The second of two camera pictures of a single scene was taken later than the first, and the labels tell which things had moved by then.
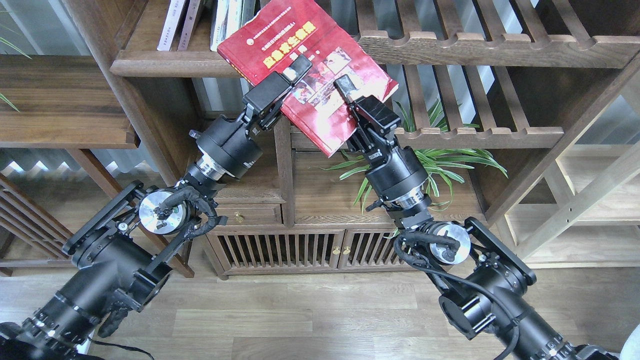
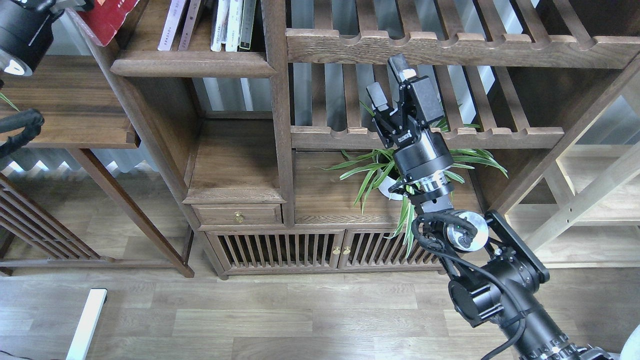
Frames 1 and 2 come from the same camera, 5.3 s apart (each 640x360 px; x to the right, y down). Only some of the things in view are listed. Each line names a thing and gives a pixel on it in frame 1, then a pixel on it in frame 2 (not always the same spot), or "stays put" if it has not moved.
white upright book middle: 234,17 stays put
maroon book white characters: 192,9 stays put
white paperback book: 168,33 stays put
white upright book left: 220,29 stays put
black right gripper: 395,170 to 410,127
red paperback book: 283,31 to 106,17
